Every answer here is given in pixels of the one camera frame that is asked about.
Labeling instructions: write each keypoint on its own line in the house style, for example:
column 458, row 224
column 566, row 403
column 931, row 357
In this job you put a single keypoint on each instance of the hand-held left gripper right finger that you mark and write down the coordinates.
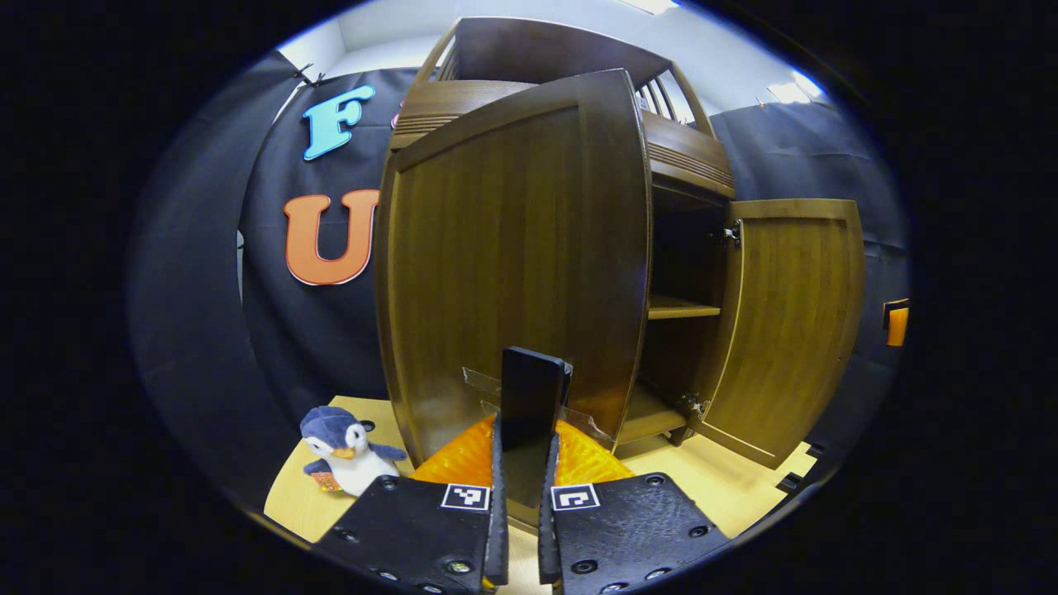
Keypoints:
column 628, row 529

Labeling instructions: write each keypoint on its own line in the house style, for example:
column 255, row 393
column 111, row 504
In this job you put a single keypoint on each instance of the metal door hinge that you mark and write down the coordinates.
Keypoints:
column 731, row 235
column 693, row 406

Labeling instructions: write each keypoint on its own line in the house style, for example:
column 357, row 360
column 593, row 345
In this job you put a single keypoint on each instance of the wooden inner shelf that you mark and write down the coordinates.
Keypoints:
column 682, row 309

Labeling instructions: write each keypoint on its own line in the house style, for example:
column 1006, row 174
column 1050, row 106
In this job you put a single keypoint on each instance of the ceiling light panel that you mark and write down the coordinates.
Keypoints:
column 649, row 5
column 793, row 89

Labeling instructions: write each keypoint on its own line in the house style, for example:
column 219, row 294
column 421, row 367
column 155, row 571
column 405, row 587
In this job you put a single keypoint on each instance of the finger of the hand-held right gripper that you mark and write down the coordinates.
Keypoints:
column 897, row 324

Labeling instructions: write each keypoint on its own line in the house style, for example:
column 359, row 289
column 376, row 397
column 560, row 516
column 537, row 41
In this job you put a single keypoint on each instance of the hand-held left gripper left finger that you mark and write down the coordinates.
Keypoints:
column 413, row 529

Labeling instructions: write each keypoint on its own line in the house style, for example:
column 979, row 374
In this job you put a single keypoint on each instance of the wooden shoe cabinet door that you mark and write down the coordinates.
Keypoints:
column 793, row 314
column 512, row 248

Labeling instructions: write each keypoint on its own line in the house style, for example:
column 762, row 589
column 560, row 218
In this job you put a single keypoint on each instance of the wooden double-door shoe cabinet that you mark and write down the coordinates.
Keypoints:
column 537, row 49

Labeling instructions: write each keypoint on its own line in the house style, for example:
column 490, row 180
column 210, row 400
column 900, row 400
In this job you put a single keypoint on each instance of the black backdrop cloth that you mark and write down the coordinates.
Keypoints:
column 207, row 330

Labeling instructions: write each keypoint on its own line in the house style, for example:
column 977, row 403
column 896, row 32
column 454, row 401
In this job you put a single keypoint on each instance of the penguin plush toy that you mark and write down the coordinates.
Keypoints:
column 347, row 463

